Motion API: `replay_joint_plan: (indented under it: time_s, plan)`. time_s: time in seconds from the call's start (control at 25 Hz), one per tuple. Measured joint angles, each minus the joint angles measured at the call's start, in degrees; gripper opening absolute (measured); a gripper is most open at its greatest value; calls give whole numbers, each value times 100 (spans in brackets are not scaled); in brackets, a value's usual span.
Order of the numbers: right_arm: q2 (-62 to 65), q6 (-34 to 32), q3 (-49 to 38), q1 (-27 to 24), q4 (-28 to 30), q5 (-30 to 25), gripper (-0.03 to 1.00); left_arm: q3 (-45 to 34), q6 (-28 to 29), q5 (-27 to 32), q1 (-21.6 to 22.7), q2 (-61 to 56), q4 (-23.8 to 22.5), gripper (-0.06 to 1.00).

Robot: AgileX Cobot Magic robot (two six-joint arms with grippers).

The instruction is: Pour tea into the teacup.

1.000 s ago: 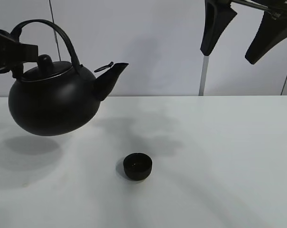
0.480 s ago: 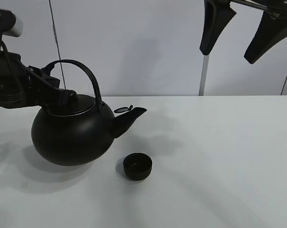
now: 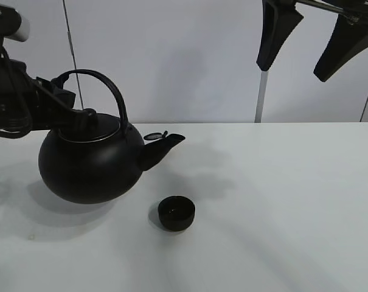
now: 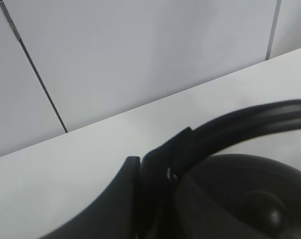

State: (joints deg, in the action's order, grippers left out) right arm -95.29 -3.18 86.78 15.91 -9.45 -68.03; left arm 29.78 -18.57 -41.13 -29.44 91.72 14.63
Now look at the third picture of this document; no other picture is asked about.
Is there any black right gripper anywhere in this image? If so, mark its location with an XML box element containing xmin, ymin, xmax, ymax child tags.
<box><xmin>257</xmin><ymin>0</ymin><xmax>368</xmax><ymax>82</ymax></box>

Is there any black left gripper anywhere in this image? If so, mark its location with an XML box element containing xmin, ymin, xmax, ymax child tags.
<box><xmin>0</xmin><ymin>4</ymin><xmax>96</xmax><ymax>134</ymax></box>

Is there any black round tea kettle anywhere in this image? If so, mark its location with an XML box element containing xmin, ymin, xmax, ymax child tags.
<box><xmin>38</xmin><ymin>69</ymin><xmax>185</xmax><ymax>204</ymax></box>

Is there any small black teacup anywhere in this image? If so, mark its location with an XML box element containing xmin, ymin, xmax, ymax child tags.
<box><xmin>157</xmin><ymin>196</ymin><xmax>196</xmax><ymax>232</ymax></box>

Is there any silver vertical metal post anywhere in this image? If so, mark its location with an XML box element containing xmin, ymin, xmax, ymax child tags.
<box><xmin>254</xmin><ymin>71</ymin><xmax>268</xmax><ymax>123</ymax></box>

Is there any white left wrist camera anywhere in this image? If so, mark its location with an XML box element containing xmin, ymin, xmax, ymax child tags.
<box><xmin>5</xmin><ymin>10</ymin><xmax>30</xmax><ymax>43</ymax></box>

